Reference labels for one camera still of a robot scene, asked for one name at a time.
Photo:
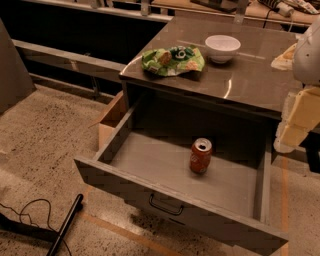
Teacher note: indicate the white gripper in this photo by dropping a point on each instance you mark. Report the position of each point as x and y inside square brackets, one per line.
[308, 56]

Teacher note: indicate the red coke can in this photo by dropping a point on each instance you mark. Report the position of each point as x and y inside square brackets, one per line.
[200, 157]

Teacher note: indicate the grey cabinet counter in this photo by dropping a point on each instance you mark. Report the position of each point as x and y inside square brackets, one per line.
[244, 87]

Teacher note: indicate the open grey drawer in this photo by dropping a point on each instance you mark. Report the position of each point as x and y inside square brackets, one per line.
[149, 153]

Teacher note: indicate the wooden background table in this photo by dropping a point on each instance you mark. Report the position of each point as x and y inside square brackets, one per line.
[255, 11]

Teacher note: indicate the white ceramic bowl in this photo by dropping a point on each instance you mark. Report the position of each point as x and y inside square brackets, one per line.
[222, 48]

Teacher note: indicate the green chip bag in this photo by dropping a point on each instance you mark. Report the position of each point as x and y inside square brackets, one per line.
[173, 61]

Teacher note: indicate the black pole on floor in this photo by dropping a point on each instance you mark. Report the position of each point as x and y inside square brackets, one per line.
[76, 207]

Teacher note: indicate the black drawer handle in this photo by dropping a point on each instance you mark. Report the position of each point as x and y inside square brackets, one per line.
[165, 209]

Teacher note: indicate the grey metal rail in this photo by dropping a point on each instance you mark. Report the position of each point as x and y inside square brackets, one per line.
[91, 66]

